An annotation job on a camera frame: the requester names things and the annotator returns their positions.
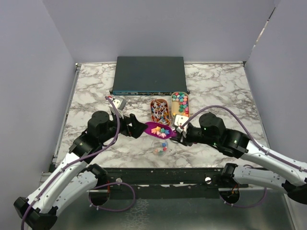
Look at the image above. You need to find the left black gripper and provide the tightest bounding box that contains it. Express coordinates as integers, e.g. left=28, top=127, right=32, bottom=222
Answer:
left=100, top=110, right=148, bottom=144

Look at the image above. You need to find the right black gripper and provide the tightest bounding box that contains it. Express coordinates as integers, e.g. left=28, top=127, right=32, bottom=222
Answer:
left=170, top=126, right=219, bottom=147

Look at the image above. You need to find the purple plastic scoop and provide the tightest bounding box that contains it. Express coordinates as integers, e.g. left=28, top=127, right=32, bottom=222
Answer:
left=144, top=122, right=176, bottom=139

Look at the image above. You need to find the clear plastic jar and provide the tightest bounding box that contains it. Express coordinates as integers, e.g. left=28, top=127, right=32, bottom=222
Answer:
left=152, top=139, right=168, bottom=156

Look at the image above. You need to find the beige tray of star candies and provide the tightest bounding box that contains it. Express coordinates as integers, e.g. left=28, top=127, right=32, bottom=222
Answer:
left=171, top=92, right=190, bottom=118

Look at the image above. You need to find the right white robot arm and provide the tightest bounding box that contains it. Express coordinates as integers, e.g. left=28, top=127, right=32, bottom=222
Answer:
left=173, top=113, right=307, bottom=204

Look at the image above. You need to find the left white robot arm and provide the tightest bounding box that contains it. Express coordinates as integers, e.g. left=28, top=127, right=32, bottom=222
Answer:
left=13, top=111, right=148, bottom=230

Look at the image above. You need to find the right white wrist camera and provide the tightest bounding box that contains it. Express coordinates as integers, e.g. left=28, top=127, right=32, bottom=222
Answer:
left=173, top=115, right=189, bottom=133

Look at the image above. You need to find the blue network switch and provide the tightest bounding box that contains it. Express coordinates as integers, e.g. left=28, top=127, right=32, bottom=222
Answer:
left=110, top=56, right=189, bottom=96

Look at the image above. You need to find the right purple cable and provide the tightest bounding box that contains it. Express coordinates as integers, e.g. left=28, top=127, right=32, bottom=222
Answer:
left=178, top=105, right=307, bottom=173

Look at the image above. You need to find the purple cable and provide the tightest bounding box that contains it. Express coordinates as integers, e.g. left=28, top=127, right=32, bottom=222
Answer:
left=178, top=105, right=307, bottom=173
left=20, top=96, right=121, bottom=230

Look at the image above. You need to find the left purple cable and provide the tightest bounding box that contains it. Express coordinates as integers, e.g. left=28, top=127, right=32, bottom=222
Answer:
left=20, top=96, right=121, bottom=230

